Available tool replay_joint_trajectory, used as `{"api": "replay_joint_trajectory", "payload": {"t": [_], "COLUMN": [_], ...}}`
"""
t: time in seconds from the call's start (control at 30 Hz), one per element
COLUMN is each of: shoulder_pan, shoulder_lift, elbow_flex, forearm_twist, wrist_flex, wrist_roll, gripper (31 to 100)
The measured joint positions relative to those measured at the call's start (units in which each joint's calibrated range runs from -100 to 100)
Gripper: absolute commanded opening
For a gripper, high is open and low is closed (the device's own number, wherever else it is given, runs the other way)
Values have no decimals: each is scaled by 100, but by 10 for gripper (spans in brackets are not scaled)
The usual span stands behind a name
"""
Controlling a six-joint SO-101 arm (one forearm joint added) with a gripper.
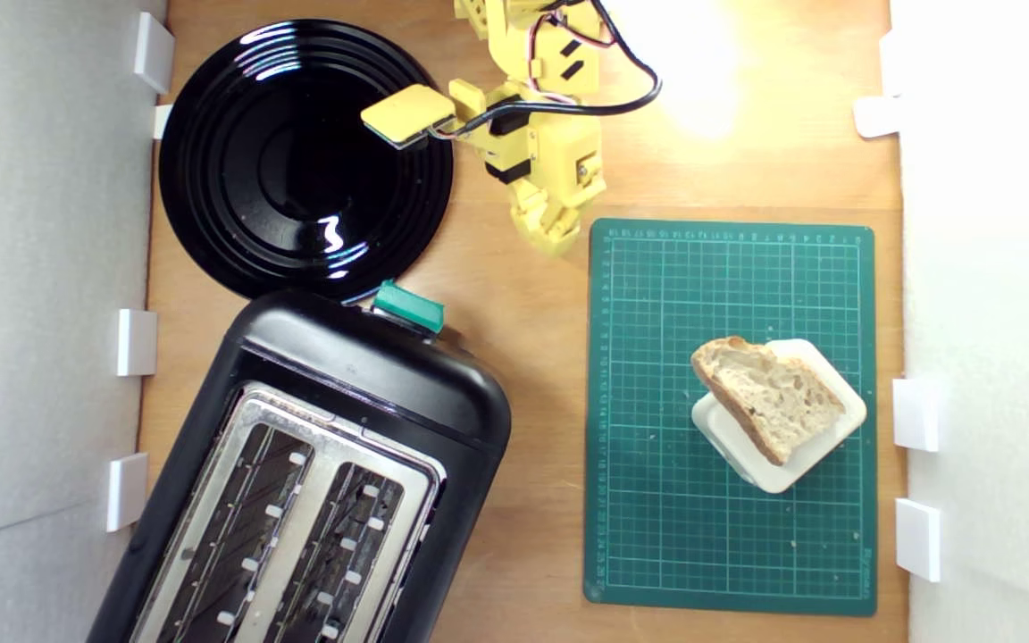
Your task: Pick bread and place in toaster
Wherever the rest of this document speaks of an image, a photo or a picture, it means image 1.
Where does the white block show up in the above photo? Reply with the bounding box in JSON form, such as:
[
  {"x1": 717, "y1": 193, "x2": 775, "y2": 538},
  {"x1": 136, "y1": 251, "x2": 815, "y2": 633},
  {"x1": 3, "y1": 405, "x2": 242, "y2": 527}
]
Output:
[{"x1": 691, "y1": 338, "x2": 868, "y2": 495}]

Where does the brown bread slice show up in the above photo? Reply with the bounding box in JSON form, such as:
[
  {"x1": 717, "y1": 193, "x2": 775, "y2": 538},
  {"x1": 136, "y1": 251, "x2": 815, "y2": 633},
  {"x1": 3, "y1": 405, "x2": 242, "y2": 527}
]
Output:
[{"x1": 690, "y1": 336, "x2": 846, "y2": 467}]

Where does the black two-slot toaster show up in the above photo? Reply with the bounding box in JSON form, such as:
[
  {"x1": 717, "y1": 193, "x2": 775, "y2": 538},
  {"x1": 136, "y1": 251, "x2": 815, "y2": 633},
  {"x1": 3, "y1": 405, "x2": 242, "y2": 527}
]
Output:
[{"x1": 86, "y1": 288, "x2": 513, "y2": 643}]

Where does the yellow wrist camera mount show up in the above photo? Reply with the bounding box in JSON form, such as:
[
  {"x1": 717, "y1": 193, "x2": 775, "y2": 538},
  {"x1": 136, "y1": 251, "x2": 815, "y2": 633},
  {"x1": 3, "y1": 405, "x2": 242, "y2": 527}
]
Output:
[{"x1": 360, "y1": 84, "x2": 457, "y2": 149}]

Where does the black plate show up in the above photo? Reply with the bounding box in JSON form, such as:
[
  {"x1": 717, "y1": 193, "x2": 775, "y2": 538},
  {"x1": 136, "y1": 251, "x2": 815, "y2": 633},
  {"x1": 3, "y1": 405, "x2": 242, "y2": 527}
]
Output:
[{"x1": 158, "y1": 18, "x2": 455, "y2": 302}]

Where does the green toaster lever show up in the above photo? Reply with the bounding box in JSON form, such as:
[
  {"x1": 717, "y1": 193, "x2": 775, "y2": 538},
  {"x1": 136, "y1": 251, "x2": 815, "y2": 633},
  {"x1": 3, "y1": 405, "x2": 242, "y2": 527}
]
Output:
[{"x1": 372, "y1": 280, "x2": 446, "y2": 336}]

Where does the green cutting mat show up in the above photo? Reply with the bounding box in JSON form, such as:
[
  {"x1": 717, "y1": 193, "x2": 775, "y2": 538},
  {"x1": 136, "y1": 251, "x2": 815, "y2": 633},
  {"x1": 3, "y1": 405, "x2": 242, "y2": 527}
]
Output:
[{"x1": 583, "y1": 218, "x2": 878, "y2": 617}]

